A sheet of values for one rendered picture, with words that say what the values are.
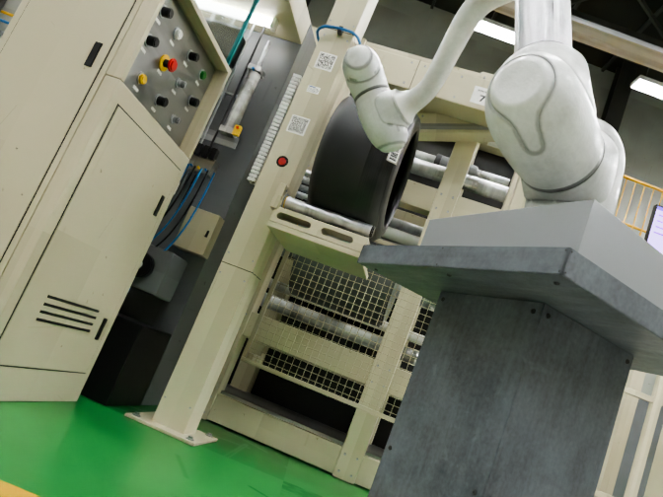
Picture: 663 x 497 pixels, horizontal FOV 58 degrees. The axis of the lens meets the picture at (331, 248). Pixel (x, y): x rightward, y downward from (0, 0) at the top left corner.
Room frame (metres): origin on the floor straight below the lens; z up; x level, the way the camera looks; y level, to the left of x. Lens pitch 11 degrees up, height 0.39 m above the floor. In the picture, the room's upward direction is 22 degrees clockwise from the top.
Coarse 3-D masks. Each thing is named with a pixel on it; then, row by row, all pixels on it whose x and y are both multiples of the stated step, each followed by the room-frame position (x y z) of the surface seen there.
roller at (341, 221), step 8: (288, 200) 2.09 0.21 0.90; (296, 200) 2.08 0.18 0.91; (288, 208) 2.10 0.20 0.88; (296, 208) 2.08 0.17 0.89; (304, 208) 2.07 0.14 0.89; (312, 208) 2.07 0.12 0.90; (320, 208) 2.07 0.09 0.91; (312, 216) 2.08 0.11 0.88; (320, 216) 2.06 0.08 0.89; (328, 216) 2.05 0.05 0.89; (336, 216) 2.05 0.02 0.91; (344, 216) 2.05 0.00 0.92; (336, 224) 2.06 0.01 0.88; (344, 224) 2.04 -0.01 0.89; (352, 224) 2.04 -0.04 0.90; (360, 224) 2.03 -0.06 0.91; (368, 224) 2.03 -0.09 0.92; (360, 232) 2.04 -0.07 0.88; (368, 232) 2.03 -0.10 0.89
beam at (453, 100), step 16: (384, 64) 2.41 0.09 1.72; (400, 64) 2.39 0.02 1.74; (416, 64) 2.38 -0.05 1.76; (400, 80) 2.39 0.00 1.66; (416, 80) 2.37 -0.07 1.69; (448, 80) 2.35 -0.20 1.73; (464, 80) 2.34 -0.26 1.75; (480, 80) 2.32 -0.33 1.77; (448, 96) 2.34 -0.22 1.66; (464, 96) 2.33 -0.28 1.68; (432, 112) 2.50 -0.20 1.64; (448, 112) 2.44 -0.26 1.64; (464, 112) 2.39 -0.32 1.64; (480, 112) 2.33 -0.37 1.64
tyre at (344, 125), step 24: (336, 120) 1.96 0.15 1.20; (336, 144) 1.95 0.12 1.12; (360, 144) 1.93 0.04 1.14; (408, 144) 2.31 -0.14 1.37; (312, 168) 2.04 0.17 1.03; (336, 168) 1.97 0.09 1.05; (360, 168) 1.94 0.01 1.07; (384, 168) 1.93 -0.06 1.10; (408, 168) 2.33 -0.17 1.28; (312, 192) 2.07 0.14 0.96; (336, 192) 2.01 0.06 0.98; (360, 192) 1.98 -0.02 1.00; (384, 192) 1.98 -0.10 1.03; (360, 216) 2.04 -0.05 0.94; (384, 216) 2.10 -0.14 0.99
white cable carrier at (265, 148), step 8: (296, 80) 2.21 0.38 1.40; (288, 88) 2.21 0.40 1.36; (296, 88) 2.21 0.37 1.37; (288, 96) 2.21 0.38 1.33; (280, 104) 2.22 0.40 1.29; (288, 104) 2.21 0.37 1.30; (280, 112) 2.21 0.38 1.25; (272, 120) 2.21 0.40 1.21; (280, 120) 2.21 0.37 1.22; (272, 128) 2.21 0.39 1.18; (272, 136) 2.21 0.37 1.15; (264, 144) 2.21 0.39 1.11; (272, 144) 2.25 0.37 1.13; (264, 152) 2.25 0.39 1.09; (256, 160) 2.21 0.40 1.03; (264, 160) 2.22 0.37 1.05; (256, 168) 2.21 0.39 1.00; (256, 176) 2.21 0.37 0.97
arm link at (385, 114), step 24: (480, 0) 1.29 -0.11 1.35; (504, 0) 1.28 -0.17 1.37; (456, 24) 1.33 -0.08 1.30; (456, 48) 1.35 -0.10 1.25; (432, 72) 1.39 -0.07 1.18; (360, 96) 1.48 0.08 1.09; (384, 96) 1.44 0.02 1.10; (408, 96) 1.43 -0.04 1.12; (432, 96) 1.42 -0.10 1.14; (360, 120) 1.51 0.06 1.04; (384, 120) 1.45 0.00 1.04; (408, 120) 1.46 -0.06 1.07; (384, 144) 1.48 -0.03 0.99
